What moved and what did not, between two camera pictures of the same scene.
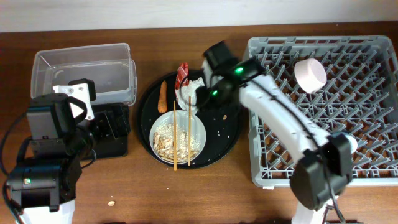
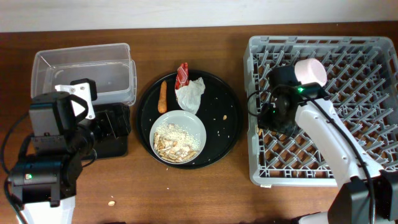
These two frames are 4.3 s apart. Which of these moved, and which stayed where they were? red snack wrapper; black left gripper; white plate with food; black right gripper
Moved: black right gripper
Stayed: black left gripper; white plate with food; red snack wrapper
